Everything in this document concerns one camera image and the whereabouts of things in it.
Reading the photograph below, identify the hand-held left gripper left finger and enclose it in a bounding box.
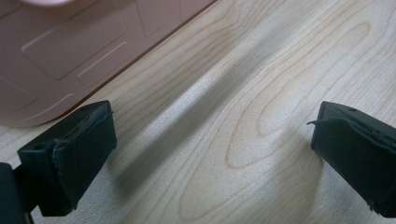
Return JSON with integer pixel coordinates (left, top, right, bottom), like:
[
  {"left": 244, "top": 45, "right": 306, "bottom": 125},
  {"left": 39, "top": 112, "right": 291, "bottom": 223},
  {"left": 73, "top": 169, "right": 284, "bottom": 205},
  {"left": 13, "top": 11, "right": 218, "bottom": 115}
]
[{"left": 17, "top": 99, "right": 119, "bottom": 217}]

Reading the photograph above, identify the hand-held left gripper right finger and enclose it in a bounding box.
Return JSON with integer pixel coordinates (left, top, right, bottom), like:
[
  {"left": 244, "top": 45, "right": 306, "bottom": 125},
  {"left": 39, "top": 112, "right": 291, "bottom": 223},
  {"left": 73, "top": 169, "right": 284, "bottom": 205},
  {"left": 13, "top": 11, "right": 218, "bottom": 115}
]
[{"left": 306, "top": 100, "right": 396, "bottom": 218}]

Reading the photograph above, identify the pink plastic tray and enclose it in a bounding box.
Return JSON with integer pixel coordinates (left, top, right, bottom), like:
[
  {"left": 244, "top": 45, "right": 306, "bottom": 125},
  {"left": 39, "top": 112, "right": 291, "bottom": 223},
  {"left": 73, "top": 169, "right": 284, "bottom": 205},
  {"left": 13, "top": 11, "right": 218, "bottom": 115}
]
[{"left": 0, "top": 0, "right": 219, "bottom": 129}]

